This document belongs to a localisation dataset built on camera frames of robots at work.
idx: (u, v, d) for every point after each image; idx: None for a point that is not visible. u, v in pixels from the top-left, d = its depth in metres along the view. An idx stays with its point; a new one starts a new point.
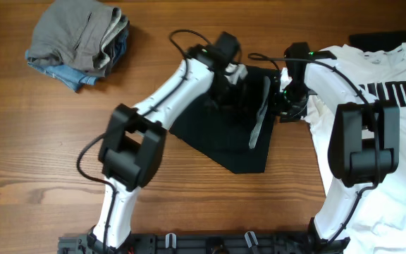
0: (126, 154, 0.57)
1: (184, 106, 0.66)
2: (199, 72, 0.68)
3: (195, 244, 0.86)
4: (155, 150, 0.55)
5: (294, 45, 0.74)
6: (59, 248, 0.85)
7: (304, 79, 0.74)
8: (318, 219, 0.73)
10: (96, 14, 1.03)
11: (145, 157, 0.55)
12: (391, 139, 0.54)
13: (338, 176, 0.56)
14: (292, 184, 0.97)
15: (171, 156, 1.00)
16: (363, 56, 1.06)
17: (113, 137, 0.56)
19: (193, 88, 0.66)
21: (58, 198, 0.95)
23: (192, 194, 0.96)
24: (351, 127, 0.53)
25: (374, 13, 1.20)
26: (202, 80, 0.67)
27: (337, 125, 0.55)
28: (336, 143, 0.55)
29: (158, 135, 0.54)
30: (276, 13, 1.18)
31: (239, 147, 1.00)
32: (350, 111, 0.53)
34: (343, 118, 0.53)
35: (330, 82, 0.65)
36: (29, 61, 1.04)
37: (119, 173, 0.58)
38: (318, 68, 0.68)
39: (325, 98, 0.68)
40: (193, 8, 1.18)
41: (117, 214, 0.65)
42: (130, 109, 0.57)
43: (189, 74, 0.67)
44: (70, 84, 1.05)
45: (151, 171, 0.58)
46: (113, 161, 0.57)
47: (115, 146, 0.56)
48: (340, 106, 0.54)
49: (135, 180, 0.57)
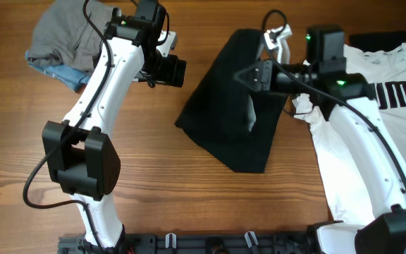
0: (77, 169, 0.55)
1: (122, 91, 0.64)
2: (125, 53, 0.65)
3: (195, 244, 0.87)
4: (103, 157, 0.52)
5: (325, 34, 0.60)
6: (59, 248, 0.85)
7: (328, 116, 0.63)
8: (322, 233, 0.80)
10: (95, 14, 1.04)
11: (96, 167, 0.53)
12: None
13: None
14: (292, 185, 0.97)
15: (171, 156, 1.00)
16: (362, 56, 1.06)
17: (55, 157, 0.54)
19: (125, 70, 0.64)
21: (58, 198, 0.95)
23: (192, 194, 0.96)
24: (398, 243, 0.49)
25: (374, 13, 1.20)
26: (132, 57, 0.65)
27: (379, 228, 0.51)
28: (376, 244, 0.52)
29: (99, 142, 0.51)
30: (276, 13, 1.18)
31: (240, 136, 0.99)
32: (400, 228, 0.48)
34: (391, 236, 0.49)
35: (368, 149, 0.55)
36: (29, 61, 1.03)
37: (79, 188, 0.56)
38: (353, 118, 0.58)
39: (357, 157, 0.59)
40: (193, 8, 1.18)
41: (99, 222, 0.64)
42: (60, 123, 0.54)
43: (114, 58, 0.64)
44: (70, 84, 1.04)
45: (110, 176, 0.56)
46: (66, 180, 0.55)
47: (62, 166, 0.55)
48: (385, 216, 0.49)
49: (96, 191, 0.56)
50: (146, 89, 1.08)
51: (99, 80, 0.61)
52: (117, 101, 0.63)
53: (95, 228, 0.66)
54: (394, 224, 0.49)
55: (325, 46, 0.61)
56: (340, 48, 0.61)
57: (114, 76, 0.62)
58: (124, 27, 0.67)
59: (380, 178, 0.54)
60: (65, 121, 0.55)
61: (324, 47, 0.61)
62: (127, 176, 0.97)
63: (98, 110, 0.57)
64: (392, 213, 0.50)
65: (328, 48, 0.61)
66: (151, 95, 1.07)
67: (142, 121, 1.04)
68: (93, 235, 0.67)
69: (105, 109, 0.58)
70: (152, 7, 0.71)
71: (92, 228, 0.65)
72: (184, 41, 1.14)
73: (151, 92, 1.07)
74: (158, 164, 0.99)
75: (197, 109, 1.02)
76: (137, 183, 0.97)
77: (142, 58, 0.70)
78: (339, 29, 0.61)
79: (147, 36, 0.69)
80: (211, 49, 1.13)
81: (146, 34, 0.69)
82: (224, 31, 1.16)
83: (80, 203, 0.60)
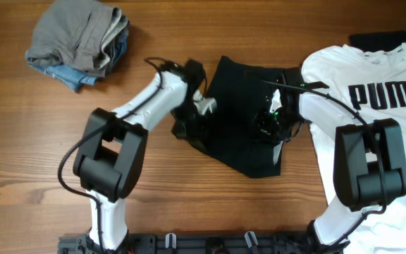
0: (104, 161, 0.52)
1: (162, 111, 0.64)
2: (174, 83, 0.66)
3: (195, 244, 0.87)
4: (137, 152, 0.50)
5: (287, 70, 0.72)
6: (59, 248, 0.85)
7: (299, 110, 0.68)
8: (319, 224, 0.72)
10: (96, 14, 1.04)
11: (127, 161, 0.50)
12: (395, 158, 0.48)
13: (345, 200, 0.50)
14: (292, 185, 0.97)
15: (172, 156, 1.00)
16: (363, 56, 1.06)
17: (89, 144, 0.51)
19: (170, 96, 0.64)
21: (58, 198, 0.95)
23: (192, 194, 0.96)
24: (354, 152, 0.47)
25: (375, 13, 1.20)
26: (177, 89, 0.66)
27: (337, 148, 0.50)
28: (341, 166, 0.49)
29: (139, 135, 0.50)
30: (276, 13, 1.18)
31: (261, 163, 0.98)
32: (352, 135, 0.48)
34: (344, 143, 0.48)
35: (324, 109, 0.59)
36: (29, 61, 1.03)
37: (96, 183, 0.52)
38: (311, 97, 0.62)
39: (323, 126, 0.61)
40: (193, 8, 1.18)
41: (108, 221, 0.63)
42: (108, 113, 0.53)
43: (165, 84, 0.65)
44: (70, 84, 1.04)
45: (131, 178, 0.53)
46: (89, 169, 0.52)
47: (92, 154, 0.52)
48: (340, 129, 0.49)
49: (114, 192, 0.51)
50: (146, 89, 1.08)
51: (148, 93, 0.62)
52: (156, 117, 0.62)
53: (101, 228, 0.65)
54: (346, 131, 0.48)
55: (287, 78, 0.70)
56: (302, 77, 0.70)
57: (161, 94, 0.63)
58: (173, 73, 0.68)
59: (335, 118, 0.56)
60: (113, 112, 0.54)
61: (287, 77, 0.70)
62: None
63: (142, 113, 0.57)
64: (347, 127, 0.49)
65: (292, 79, 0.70)
66: None
67: None
68: (98, 233, 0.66)
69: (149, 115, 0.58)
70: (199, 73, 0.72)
71: (98, 226, 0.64)
72: (184, 41, 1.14)
73: None
74: (158, 164, 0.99)
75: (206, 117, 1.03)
76: (137, 183, 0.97)
77: (182, 96, 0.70)
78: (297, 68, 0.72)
79: (191, 84, 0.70)
80: (211, 49, 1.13)
81: (191, 79, 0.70)
82: (224, 31, 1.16)
83: (93, 200, 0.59)
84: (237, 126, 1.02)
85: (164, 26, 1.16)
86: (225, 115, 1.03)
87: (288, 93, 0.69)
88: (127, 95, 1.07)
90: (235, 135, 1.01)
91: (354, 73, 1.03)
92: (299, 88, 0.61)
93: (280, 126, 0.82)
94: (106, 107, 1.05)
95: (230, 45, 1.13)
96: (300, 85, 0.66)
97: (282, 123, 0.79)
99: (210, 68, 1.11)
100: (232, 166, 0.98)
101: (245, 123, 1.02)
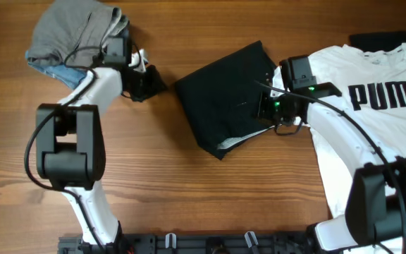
0: (65, 150, 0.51)
1: (104, 100, 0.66)
2: (103, 73, 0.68)
3: (195, 244, 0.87)
4: (93, 128, 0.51)
5: (294, 58, 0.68)
6: (59, 248, 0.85)
7: (307, 118, 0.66)
8: (321, 229, 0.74)
10: (96, 14, 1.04)
11: (87, 139, 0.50)
12: None
13: (360, 240, 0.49)
14: (292, 185, 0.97)
15: (171, 156, 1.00)
16: (363, 56, 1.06)
17: (46, 138, 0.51)
19: (106, 85, 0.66)
21: (58, 198, 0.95)
23: (192, 194, 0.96)
24: (375, 196, 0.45)
25: (375, 13, 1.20)
26: (111, 77, 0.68)
27: (356, 188, 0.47)
28: (357, 206, 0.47)
29: (89, 111, 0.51)
30: (276, 13, 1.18)
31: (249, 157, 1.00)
32: (372, 178, 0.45)
34: (366, 189, 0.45)
35: (339, 130, 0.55)
36: (29, 61, 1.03)
37: (66, 176, 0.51)
38: (324, 110, 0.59)
39: (335, 147, 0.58)
40: (194, 8, 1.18)
41: (94, 215, 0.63)
42: (52, 104, 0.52)
43: (97, 75, 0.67)
44: (70, 84, 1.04)
45: (99, 157, 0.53)
46: (53, 164, 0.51)
47: (51, 145, 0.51)
48: (360, 171, 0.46)
49: (86, 176, 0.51)
50: None
51: (84, 85, 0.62)
52: (101, 103, 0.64)
53: (91, 224, 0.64)
54: (366, 175, 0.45)
55: (295, 70, 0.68)
56: (309, 68, 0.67)
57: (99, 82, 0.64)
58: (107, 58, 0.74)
59: (352, 148, 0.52)
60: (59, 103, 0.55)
61: (294, 71, 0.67)
62: (127, 176, 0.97)
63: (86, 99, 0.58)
64: (368, 168, 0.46)
65: (299, 70, 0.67)
66: None
67: (142, 121, 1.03)
68: (90, 231, 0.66)
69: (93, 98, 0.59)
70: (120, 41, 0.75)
71: (87, 223, 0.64)
72: (184, 41, 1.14)
73: None
74: (158, 164, 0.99)
75: (195, 95, 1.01)
76: (137, 183, 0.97)
77: (120, 85, 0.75)
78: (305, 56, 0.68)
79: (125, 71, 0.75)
80: (211, 49, 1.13)
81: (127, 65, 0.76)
82: (224, 31, 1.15)
83: (69, 195, 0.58)
84: (227, 115, 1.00)
85: (164, 26, 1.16)
86: (216, 103, 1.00)
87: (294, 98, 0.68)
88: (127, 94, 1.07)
90: (219, 118, 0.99)
91: (354, 73, 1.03)
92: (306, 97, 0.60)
93: (281, 117, 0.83)
94: None
95: (230, 45, 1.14)
96: (308, 89, 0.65)
97: (284, 116, 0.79)
99: None
100: (240, 158, 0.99)
101: (232, 109, 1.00)
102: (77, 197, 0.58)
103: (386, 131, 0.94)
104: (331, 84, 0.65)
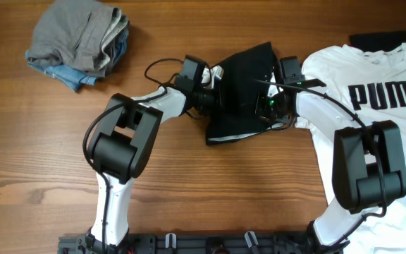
0: (118, 140, 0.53)
1: (165, 114, 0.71)
2: (173, 91, 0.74)
3: (196, 244, 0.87)
4: (153, 130, 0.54)
5: (285, 59, 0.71)
6: (58, 248, 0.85)
7: (297, 110, 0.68)
8: (318, 225, 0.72)
10: (96, 14, 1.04)
11: (143, 137, 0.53)
12: (393, 159, 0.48)
13: (345, 204, 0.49)
14: (292, 185, 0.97)
15: (172, 156, 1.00)
16: (363, 56, 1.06)
17: (108, 121, 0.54)
19: (170, 100, 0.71)
21: (58, 198, 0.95)
23: (192, 194, 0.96)
24: (353, 154, 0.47)
25: (375, 13, 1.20)
26: (177, 97, 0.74)
27: (336, 151, 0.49)
28: (340, 169, 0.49)
29: (155, 115, 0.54)
30: (276, 13, 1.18)
31: (251, 158, 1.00)
32: (350, 137, 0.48)
34: (343, 147, 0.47)
35: (321, 109, 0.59)
36: (29, 61, 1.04)
37: (108, 162, 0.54)
38: (307, 95, 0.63)
39: (321, 126, 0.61)
40: (193, 8, 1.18)
41: (113, 209, 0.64)
42: (126, 97, 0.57)
43: (168, 90, 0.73)
44: (70, 84, 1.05)
45: (143, 157, 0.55)
46: (103, 147, 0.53)
47: (109, 130, 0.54)
48: (337, 132, 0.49)
49: (127, 171, 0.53)
50: (146, 89, 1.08)
51: (154, 94, 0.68)
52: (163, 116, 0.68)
53: (106, 219, 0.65)
54: (345, 135, 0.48)
55: (285, 69, 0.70)
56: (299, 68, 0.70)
57: (168, 97, 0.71)
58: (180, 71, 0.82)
59: (333, 118, 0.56)
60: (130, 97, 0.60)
61: (284, 70, 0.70)
62: None
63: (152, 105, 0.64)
64: (347, 130, 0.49)
65: (287, 70, 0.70)
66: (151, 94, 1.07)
67: None
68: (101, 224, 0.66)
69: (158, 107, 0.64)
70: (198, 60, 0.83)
71: (103, 216, 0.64)
72: (184, 41, 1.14)
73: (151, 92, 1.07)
74: (158, 164, 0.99)
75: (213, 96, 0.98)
76: (137, 183, 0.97)
77: (180, 107, 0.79)
78: (293, 56, 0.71)
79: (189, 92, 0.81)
80: (211, 49, 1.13)
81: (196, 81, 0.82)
82: (224, 31, 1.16)
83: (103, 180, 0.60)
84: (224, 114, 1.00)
85: (164, 26, 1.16)
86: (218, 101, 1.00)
87: (285, 93, 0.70)
88: (127, 95, 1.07)
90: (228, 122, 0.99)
91: (354, 73, 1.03)
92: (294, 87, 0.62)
93: (275, 113, 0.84)
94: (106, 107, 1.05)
95: (230, 45, 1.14)
96: (296, 83, 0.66)
97: (278, 112, 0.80)
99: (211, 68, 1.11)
100: (240, 159, 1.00)
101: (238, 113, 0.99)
102: (108, 185, 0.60)
103: None
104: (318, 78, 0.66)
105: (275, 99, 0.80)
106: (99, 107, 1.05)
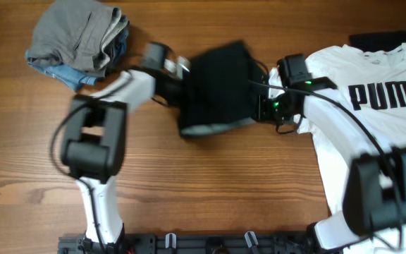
0: (89, 142, 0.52)
1: (135, 101, 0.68)
2: (142, 75, 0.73)
3: (196, 244, 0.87)
4: (121, 124, 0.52)
5: (290, 57, 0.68)
6: (59, 248, 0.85)
7: (304, 112, 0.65)
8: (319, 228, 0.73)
10: (96, 14, 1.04)
11: (112, 133, 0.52)
12: None
13: (358, 231, 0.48)
14: (292, 185, 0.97)
15: (171, 156, 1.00)
16: (363, 56, 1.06)
17: (75, 123, 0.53)
19: (139, 85, 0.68)
21: (58, 198, 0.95)
23: (192, 194, 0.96)
24: (370, 184, 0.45)
25: (375, 13, 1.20)
26: (146, 80, 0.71)
27: (352, 178, 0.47)
28: (354, 196, 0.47)
29: (120, 109, 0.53)
30: (277, 13, 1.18)
31: (251, 158, 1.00)
32: (368, 166, 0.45)
34: (360, 176, 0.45)
35: (334, 121, 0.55)
36: (29, 61, 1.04)
37: (85, 166, 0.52)
38: (319, 101, 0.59)
39: (331, 137, 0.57)
40: (193, 8, 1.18)
41: (102, 210, 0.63)
42: (89, 97, 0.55)
43: (135, 76, 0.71)
44: (70, 84, 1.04)
45: (118, 154, 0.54)
46: (76, 151, 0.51)
47: (77, 135, 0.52)
48: (354, 159, 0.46)
49: (103, 170, 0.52)
50: None
51: (118, 85, 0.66)
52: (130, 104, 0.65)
53: (97, 220, 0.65)
54: (361, 162, 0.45)
55: (292, 68, 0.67)
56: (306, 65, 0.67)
57: (134, 81, 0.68)
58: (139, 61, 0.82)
59: (347, 135, 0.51)
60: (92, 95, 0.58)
61: (290, 68, 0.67)
62: (127, 176, 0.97)
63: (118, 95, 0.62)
64: (364, 156, 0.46)
65: (294, 68, 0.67)
66: None
67: (142, 120, 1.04)
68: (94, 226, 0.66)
69: (123, 95, 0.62)
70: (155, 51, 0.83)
71: (94, 218, 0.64)
72: (184, 41, 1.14)
73: None
74: (158, 164, 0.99)
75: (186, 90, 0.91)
76: (137, 183, 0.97)
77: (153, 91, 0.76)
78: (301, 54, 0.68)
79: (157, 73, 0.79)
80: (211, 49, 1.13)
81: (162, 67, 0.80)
82: (224, 31, 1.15)
83: (84, 185, 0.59)
84: (207, 113, 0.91)
85: (164, 26, 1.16)
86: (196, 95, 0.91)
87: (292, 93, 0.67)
88: None
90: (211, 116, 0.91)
91: (354, 73, 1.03)
92: (304, 92, 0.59)
93: (280, 115, 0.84)
94: None
95: None
96: (304, 83, 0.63)
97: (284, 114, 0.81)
99: None
100: (240, 159, 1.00)
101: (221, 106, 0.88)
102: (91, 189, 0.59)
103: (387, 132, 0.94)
104: (327, 77, 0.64)
105: (280, 101, 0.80)
106: None
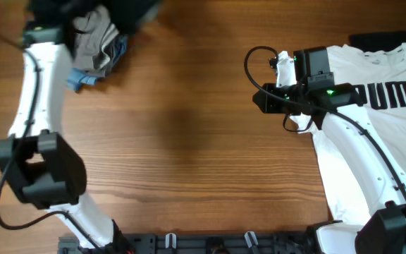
0: (42, 180, 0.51)
1: (59, 94, 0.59)
2: (48, 54, 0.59)
3: (196, 244, 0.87)
4: (60, 156, 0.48)
5: (311, 51, 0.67)
6: (59, 248, 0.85)
7: (322, 124, 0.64)
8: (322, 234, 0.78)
10: None
11: (57, 166, 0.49)
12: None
13: None
14: (292, 185, 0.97)
15: (171, 156, 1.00)
16: (363, 56, 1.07)
17: (15, 173, 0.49)
19: (54, 73, 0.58)
21: None
23: (192, 194, 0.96)
24: (394, 240, 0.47)
25: (375, 13, 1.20)
26: (58, 58, 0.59)
27: (375, 226, 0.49)
28: (373, 240, 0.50)
29: (51, 141, 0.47)
30: (277, 14, 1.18)
31: (250, 159, 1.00)
32: (394, 223, 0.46)
34: (386, 236, 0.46)
35: (357, 152, 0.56)
36: None
37: (50, 199, 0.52)
38: (343, 123, 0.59)
39: (350, 163, 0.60)
40: (193, 8, 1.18)
41: (86, 224, 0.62)
42: (6, 140, 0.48)
43: (39, 63, 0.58)
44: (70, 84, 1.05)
45: (73, 173, 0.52)
46: (34, 193, 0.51)
47: (22, 179, 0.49)
48: (379, 212, 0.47)
49: (69, 195, 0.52)
50: (146, 89, 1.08)
51: (30, 89, 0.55)
52: (58, 106, 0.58)
53: (86, 232, 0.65)
54: (389, 221, 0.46)
55: (311, 65, 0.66)
56: (326, 63, 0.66)
57: (46, 74, 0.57)
58: (39, 30, 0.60)
59: (373, 178, 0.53)
60: (12, 136, 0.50)
61: (311, 64, 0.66)
62: (127, 176, 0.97)
63: (42, 113, 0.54)
64: (390, 211, 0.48)
65: (314, 64, 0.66)
66: (151, 94, 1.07)
67: (142, 120, 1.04)
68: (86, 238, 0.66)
69: (47, 112, 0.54)
70: (56, 25, 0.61)
71: (82, 232, 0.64)
72: (184, 41, 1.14)
73: (151, 92, 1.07)
74: (158, 164, 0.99)
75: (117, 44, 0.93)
76: (137, 183, 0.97)
77: (70, 56, 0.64)
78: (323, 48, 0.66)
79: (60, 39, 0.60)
80: (211, 49, 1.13)
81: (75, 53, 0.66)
82: (224, 31, 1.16)
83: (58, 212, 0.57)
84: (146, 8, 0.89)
85: (164, 26, 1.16)
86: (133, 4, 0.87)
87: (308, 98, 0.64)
88: (127, 94, 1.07)
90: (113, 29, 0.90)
91: (354, 72, 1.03)
92: (323, 109, 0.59)
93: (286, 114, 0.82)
94: (106, 107, 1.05)
95: (230, 45, 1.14)
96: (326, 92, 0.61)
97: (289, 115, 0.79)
99: (211, 68, 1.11)
100: (240, 159, 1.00)
101: None
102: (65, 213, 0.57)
103: (385, 132, 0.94)
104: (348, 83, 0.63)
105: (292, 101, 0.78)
106: (99, 107, 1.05)
